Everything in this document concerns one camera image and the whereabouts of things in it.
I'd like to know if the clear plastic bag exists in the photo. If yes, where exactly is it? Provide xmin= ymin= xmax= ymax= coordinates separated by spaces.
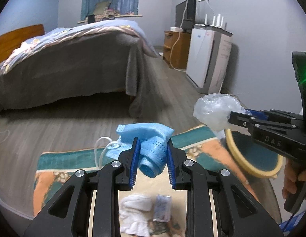
xmin=193 ymin=94 xmax=246 ymax=132

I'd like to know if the light blue face mask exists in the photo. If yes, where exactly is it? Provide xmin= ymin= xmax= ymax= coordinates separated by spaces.
xmin=94 ymin=122 xmax=174 ymax=178

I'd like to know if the yellow teal trash bin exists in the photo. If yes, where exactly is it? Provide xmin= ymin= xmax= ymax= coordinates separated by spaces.
xmin=225 ymin=129 xmax=283 ymax=179

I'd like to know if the right hand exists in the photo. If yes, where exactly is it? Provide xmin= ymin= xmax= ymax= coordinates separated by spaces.
xmin=282 ymin=159 xmax=306 ymax=199

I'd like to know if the white crumpled tissue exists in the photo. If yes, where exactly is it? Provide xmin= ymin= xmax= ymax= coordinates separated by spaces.
xmin=119 ymin=194 xmax=152 ymax=236

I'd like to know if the patterned cream teal rug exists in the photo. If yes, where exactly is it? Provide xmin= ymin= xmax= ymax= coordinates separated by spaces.
xmin=33 ymin=125 xmax=255 ymax=236

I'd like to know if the silver medicine sachet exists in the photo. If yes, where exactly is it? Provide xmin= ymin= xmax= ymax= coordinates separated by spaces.
xmin=153 ymin=195 xmax=172 ymax=223

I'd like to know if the white air purifier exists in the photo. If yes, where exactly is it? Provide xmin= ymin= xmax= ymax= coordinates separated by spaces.
xmin=185 ymin=24 xmax=233 ymax=94

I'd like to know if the wooden TV cabinet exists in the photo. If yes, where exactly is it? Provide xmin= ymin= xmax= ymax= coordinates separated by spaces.
xmin=163 ymin=31 xmax=191 ymax=70

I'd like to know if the white wifi router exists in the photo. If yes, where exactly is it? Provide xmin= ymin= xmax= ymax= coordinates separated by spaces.
xmin=204 ymin=14 xmax=226 ymax=29

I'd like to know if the bed with grey blanket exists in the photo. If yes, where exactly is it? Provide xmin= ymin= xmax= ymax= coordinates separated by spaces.
xmin=0 ymin=19 xmax=157 ymax=118

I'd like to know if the black flat television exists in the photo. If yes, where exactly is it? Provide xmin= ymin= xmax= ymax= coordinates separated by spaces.
xmin=175 ymin=0 xmax=196 ymax=33

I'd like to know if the wooden headboard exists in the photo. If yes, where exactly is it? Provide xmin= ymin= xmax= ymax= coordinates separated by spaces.
xmin=0 ymin=24 xmax=45 ymax=63

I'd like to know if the white power cable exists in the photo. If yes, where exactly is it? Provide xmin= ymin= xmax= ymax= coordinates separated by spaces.
xmin=168 ymin=0 xmax=190 ymax=73

